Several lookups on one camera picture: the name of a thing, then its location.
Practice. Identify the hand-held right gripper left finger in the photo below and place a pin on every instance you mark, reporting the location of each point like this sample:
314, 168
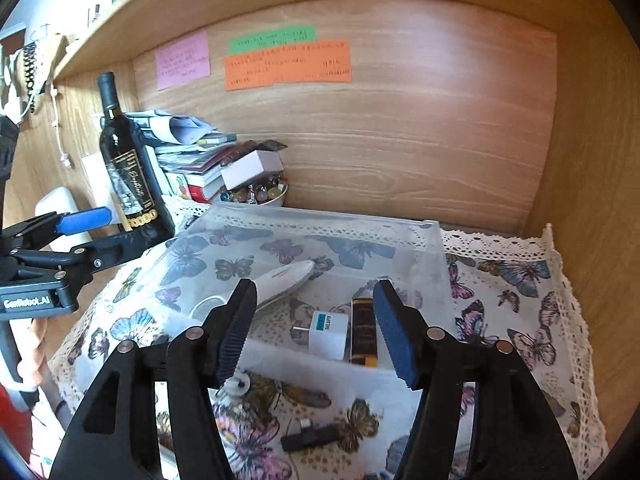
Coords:
234, 336

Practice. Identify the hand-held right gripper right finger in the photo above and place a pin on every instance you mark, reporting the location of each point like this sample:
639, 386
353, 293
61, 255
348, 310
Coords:
395, 331

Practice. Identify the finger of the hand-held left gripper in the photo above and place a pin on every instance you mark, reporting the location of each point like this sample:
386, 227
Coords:
118, 252
84, 221

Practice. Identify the clear plastic storage bin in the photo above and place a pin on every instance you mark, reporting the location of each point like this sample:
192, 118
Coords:
320, 240

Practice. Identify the person's left hand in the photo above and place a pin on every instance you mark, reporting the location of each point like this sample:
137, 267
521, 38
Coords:
36, 355

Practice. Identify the white rounded appliance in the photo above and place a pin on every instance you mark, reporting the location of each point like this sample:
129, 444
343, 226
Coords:
60, 202

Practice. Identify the small white round part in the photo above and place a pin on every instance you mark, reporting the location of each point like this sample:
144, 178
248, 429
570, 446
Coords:
235, 385

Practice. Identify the white charger plug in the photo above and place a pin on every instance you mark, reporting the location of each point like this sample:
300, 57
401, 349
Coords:
326, 335

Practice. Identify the white handheld electric device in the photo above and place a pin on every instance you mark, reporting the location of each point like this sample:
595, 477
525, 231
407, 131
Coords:
280, 281

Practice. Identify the dark wine bottle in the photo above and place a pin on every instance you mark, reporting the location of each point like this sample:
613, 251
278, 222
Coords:
129, 160

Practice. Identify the stack of books and magazines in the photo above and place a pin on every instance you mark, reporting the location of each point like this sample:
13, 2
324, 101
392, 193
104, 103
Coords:
190, 160

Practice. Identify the black adapter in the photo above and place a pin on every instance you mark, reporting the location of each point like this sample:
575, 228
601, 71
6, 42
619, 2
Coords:
309, 437

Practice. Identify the butterfly print lace tablecloth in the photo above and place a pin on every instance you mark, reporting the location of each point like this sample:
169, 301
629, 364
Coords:
520, 310

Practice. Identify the bowl of coloured beads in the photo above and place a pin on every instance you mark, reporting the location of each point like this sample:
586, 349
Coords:
265, 194

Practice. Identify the white cardboard box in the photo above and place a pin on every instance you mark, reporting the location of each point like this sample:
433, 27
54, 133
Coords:
252, 167

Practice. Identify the pink paper note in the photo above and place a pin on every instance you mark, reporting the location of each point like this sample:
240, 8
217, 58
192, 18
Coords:
182, 60

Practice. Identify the orange paper note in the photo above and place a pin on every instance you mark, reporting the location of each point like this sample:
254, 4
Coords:
290, 67

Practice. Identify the green paper note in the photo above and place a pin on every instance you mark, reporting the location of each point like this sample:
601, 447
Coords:
272, 39

